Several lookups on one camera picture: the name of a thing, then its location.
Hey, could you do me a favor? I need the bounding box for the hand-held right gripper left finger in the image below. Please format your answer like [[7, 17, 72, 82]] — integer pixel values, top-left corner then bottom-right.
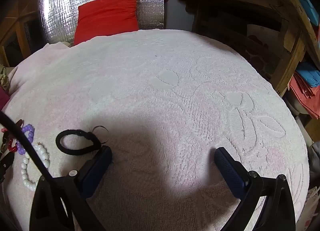
[[29, 145, 113, 231]]

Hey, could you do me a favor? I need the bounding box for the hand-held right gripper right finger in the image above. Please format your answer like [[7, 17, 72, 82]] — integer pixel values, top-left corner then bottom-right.
[[214, 147, 297, 231]]

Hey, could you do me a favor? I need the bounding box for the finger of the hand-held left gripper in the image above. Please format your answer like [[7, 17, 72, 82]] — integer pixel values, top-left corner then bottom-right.
[[0, 154, 14, 184]]

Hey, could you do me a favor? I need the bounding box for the red bead bracelet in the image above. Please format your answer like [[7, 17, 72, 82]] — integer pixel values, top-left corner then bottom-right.
[[7, 138, 18, 152]]

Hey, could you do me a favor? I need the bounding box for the black hair tie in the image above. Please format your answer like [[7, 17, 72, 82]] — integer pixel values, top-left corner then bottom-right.
[[55, 129, 102, 156]]

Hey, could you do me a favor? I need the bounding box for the patterned cloth bag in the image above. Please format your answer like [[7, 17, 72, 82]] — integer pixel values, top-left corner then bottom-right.
[[0, 67, 9, 89]]

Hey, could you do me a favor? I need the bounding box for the coral folded cloth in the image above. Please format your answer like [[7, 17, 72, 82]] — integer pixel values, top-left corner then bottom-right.
[[289, 73, 320, 119]]

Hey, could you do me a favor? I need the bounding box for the white pink embossed towel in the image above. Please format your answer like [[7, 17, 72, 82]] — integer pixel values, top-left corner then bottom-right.
[[2, 29, 310, 231]]

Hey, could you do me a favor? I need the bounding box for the blue folded cloth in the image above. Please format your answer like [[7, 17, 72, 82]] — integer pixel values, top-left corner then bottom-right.
[[295, 62, 320, 87]]

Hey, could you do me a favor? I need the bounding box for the wooden cabinet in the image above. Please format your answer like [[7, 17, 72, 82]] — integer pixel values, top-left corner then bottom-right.
[[0, 0, 50, 67]]

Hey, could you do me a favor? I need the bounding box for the red pillow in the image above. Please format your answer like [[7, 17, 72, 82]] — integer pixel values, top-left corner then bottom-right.
[[74, 0, 139, 45]]

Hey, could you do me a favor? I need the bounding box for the silver foil insulation sheet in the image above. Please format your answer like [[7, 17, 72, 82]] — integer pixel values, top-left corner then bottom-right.
[[37, 0, 165, 46]]

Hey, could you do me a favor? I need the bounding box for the black cable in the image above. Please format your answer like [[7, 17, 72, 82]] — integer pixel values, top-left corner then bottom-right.
[[0, 110, 83, 231]]

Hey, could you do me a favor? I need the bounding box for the white bead bracelet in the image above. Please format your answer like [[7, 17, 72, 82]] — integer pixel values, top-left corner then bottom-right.
[[21, 143, 50, 192]]

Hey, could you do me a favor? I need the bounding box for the thin metal ring bangle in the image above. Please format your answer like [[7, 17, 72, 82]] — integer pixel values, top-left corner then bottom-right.
[[92, 125, 109, 144]]

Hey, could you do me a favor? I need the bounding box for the purple bead bracelet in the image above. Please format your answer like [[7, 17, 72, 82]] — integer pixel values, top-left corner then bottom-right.
[[16, 124, 35, 155]]

